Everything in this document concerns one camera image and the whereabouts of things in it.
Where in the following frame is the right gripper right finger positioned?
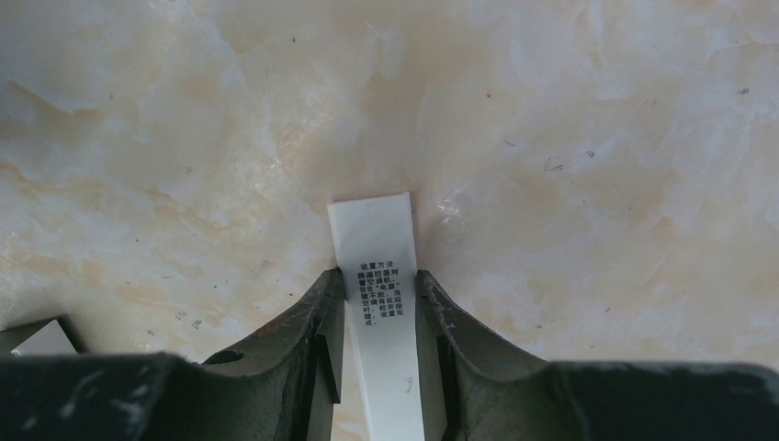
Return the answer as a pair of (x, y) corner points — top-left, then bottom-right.
(415, 270), (778, 440)

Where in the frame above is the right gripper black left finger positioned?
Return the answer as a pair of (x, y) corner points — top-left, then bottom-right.
(1, 269), (345, 440)

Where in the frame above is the slim white remote control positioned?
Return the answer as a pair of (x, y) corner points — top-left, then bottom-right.
(1, 315), (87, 357)

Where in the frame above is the white remote battery cover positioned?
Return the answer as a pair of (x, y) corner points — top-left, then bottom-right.
(328, 193), (424, 440)

